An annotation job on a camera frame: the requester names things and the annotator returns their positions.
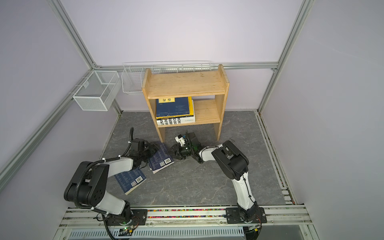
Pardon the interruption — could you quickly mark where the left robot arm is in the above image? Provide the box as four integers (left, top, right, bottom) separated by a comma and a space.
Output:
64, 128, 159, 226

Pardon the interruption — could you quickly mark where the wooden two-tier bookshelf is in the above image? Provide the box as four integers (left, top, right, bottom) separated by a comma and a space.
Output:
142, 65, 230, 143

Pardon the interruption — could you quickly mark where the dark blue book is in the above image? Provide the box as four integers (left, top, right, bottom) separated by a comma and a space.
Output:
149, 142, 175, 174
156, 97, 192, 118
115, 168, 147, 195

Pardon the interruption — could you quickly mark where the yellow book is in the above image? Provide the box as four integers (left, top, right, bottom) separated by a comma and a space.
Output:
188, 97, 195, 117

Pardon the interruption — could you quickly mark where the white wire rack basket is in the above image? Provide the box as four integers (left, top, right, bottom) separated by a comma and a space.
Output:
121, 61, 214, 95

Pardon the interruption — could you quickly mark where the white mesh box basket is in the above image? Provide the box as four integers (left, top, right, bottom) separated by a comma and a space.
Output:
73, 70, 122, 112

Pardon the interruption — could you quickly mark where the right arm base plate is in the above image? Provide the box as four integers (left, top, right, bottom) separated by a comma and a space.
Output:
225, 207, 267, 224

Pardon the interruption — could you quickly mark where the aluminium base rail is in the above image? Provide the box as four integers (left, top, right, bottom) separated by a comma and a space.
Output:
59, 205, 313, 229

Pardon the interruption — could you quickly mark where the white slotted cable duct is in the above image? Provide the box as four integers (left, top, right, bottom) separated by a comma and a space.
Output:
67, 226, 245, 240

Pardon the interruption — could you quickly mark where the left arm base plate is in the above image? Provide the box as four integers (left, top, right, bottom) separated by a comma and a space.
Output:
106, 209, 148, 226

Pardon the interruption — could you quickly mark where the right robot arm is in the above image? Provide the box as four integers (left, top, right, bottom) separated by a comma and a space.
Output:
169, 132, 262, 223

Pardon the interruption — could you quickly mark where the white book black lettering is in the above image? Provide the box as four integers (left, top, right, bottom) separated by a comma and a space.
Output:
156, 115, 196, 126

